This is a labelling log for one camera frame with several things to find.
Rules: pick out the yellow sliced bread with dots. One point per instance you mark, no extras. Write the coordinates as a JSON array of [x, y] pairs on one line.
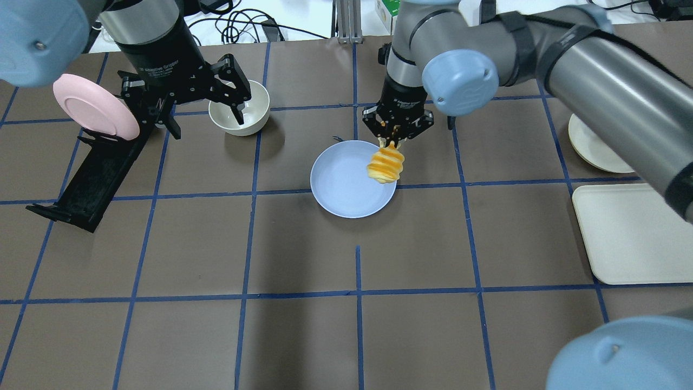
[[386, 164]]

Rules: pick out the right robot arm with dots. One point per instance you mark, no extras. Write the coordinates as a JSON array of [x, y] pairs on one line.
[[629, 99]]

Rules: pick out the white round plate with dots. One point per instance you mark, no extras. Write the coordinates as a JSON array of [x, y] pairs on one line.
[[593, 149]]

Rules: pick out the blue plate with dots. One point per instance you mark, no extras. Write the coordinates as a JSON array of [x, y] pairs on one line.
[[340, 184]]

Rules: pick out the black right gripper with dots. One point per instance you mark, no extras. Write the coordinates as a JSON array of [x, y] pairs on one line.
[[401, 101]]

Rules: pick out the aluminium frame post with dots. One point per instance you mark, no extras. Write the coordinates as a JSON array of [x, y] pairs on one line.
[[346, 22]]

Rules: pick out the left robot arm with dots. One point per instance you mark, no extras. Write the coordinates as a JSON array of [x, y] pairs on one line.
[[40, 39]]

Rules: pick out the pink plate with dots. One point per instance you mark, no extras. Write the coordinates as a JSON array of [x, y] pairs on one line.
[[94, 108]]

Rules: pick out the white rectangular tray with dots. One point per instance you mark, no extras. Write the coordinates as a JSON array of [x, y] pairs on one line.
[[632, 236]]

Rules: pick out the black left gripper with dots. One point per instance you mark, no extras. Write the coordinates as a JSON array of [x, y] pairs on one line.
[[161, 60]]

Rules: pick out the cream bowl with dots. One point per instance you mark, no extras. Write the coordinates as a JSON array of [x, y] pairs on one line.
[[255, 113]]

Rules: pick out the black dish rack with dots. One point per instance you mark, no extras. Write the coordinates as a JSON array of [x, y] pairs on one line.
[[96, 181]]

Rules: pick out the green white box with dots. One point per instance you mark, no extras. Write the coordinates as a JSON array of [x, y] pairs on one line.
[[387, 11]]

